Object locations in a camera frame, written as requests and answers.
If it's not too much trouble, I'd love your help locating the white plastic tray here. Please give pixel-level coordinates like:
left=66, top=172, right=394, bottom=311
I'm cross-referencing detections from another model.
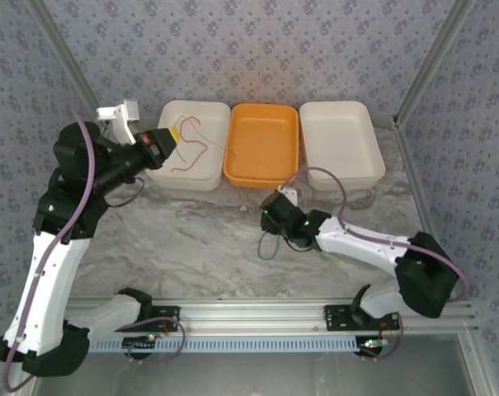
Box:
left=145, top=100, right=232, bottom=192
left=299, top=101, right=387, bottom=191

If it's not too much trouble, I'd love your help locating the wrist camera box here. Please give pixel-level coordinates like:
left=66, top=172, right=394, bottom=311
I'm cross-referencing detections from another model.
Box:
left=276, top=185, right=299, bottom=204
left=95, top=98, right=143, bottom=146

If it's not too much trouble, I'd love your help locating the orange plastic tray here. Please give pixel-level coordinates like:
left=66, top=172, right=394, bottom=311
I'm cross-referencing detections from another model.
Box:
left=223, top=102, right=299, bottom=190

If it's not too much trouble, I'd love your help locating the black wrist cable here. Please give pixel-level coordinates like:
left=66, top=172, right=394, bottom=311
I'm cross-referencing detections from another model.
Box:
left=104, top=176, right=147, bottom=207

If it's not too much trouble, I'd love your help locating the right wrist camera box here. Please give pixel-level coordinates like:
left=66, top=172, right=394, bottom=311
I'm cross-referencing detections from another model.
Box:
left=276, top=185, right=299, bottom=204

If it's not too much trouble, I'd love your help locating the aluminium side frame bar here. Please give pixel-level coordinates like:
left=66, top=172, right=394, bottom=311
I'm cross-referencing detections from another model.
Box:
left=393, top=119, right=477, bottom=309

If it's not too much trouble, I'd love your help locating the white slotted cable duct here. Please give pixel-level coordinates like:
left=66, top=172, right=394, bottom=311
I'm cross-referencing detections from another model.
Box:
left=87, top=334, right=360, bottom=354

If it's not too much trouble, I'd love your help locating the thin red cable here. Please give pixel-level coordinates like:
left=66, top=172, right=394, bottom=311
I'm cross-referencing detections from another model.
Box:
left=170, top=116, right=207, bottom=173

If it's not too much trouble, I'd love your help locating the thin yellow-green cable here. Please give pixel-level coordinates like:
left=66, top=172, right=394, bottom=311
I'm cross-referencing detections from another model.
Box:
left=172, top=116, right=237, bottom=164

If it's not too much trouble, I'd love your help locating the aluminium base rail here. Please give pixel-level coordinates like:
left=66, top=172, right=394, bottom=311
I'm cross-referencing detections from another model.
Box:
left=65, top=299, right=479, bottom=333

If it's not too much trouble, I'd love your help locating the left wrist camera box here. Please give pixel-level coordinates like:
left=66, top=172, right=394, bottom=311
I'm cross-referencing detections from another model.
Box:
left=95, top=98, right=143, bottom=146

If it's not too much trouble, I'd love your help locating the thin green cable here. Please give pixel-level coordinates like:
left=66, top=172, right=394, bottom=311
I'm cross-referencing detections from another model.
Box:
left=257, top=229, right=282, bottom=261

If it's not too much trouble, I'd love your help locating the aluminium frame post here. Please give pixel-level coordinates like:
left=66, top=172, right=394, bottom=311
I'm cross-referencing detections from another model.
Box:
left=391, top=0, right=479, bottom=125
left=28, top=0, right=100, bottom=111

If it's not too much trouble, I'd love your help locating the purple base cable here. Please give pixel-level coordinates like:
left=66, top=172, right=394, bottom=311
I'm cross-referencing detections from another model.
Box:
left=116, top=316, right=187, bottom=365
left=358, top=313, right=405, bottom=362

